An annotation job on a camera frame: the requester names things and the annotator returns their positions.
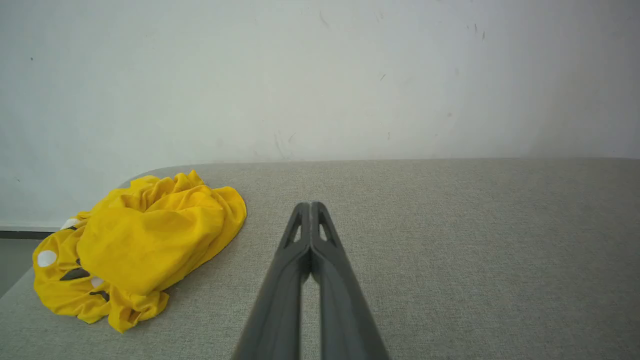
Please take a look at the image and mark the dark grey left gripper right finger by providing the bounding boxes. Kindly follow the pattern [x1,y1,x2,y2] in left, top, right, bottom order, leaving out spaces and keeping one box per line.
[310,201,390,360]

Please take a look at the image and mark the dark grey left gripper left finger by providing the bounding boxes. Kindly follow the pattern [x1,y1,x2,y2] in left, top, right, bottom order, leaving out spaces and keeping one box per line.
[232,201,312,360]

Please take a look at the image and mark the yellow tiger face shirt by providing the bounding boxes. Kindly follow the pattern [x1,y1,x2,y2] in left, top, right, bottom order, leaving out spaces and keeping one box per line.
[32,170,248,334]

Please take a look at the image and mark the dark wall baseboard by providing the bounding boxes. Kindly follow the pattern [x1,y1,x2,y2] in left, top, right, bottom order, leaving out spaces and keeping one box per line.
[0,230,57,240]

